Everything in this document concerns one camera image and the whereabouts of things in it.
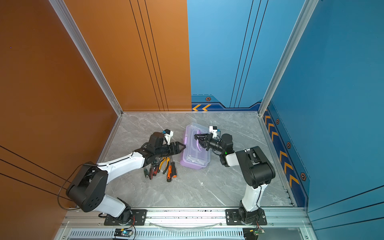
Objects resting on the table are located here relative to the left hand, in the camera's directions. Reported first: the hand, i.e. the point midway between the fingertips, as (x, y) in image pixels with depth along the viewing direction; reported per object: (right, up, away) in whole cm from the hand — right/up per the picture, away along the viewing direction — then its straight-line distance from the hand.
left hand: (183, 146), depth 86 cm
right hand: (+6, +5, -2) cm, 8 cm away
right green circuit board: (+34, -39, -16) cm, 54 cm away
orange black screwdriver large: (-8, -15, -1) cm, 17 cm away
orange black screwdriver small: (-5, -16, -1) cm, 17 cm away
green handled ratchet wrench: (-22, -16, +1) cm, 27 cm away
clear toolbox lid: (+7, -3, -2) cm, 8 cm away
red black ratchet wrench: (-19, -15, +1) cm, 24 cm away
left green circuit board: (-28, -39, -15) cm, 50 cm away
